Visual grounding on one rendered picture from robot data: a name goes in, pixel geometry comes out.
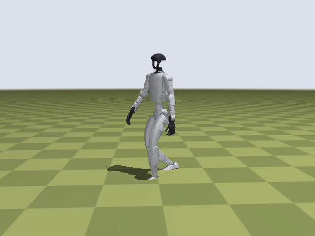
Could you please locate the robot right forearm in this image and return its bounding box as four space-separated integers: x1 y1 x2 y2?
131 94 144 112

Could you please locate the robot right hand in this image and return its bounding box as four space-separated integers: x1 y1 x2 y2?
126 106 135 125

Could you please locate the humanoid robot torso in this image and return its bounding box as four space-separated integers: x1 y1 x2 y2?
149 71 168 121

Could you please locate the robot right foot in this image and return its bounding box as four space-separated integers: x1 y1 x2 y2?
162 162 179 170

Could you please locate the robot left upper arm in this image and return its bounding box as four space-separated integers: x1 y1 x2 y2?
162 74 174 102

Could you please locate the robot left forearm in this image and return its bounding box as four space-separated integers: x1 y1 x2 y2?
168 95 175 120

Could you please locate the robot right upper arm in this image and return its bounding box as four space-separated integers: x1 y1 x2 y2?
140 74 150 98

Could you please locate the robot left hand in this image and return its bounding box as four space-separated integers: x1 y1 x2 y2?
165 116 175 136

